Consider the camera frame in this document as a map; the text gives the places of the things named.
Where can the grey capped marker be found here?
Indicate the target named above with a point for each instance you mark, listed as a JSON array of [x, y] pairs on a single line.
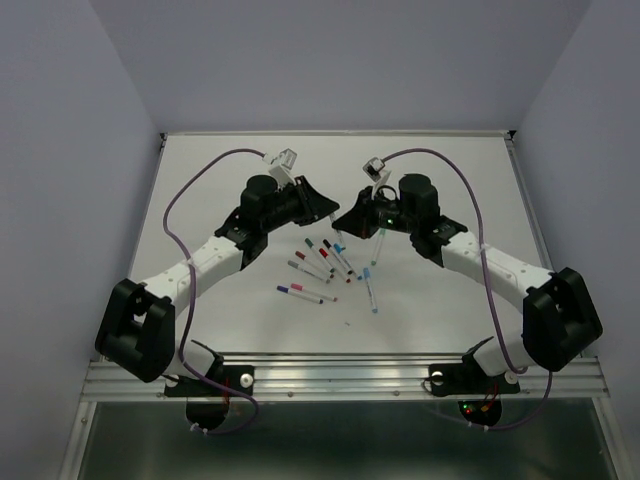
[[298, 267]]

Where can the pink capped marker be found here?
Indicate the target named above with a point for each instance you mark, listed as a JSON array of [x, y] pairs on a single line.
[[325, 297]]

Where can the aluminium front rail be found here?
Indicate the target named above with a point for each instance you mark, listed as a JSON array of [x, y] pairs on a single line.
[[290, 378]]

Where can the black capped marker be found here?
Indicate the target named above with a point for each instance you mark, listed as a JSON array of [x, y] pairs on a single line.
[[335, 258]]

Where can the dark green capped marker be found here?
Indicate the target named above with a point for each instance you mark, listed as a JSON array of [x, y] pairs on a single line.
[[313, 248]]

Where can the red capped marker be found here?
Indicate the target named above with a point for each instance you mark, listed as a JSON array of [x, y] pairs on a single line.
[[324, 258]]

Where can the light blue capped marker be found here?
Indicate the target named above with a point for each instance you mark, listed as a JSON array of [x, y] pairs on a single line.
[[370, 290]]

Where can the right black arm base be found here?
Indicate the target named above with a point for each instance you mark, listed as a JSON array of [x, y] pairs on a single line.
[[479, 395]]

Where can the purple capped marker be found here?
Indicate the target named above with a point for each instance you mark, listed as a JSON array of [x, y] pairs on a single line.
[[299, 294]]

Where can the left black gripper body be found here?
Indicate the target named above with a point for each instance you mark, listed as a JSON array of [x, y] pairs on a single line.
[[288, 206]]

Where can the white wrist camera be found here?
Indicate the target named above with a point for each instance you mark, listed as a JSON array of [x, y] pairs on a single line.
[[376, 170], [280, 166]]

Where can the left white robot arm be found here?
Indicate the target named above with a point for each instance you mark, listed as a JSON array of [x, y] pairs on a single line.
[[137, 331]]

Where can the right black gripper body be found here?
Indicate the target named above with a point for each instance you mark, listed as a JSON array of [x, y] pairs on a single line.
[[388, 215]]

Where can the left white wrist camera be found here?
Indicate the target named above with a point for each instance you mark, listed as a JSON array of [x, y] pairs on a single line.
[[280, 166]]

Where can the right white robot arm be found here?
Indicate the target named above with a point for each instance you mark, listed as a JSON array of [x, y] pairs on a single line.
[[559, 319]]

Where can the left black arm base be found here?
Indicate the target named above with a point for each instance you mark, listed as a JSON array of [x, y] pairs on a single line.
[[211, 410]]

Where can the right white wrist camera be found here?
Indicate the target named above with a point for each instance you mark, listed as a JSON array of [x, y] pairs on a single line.
[[376, 170]]

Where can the brown capped marker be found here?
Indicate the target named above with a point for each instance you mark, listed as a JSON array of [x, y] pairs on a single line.
[[313, 265]]

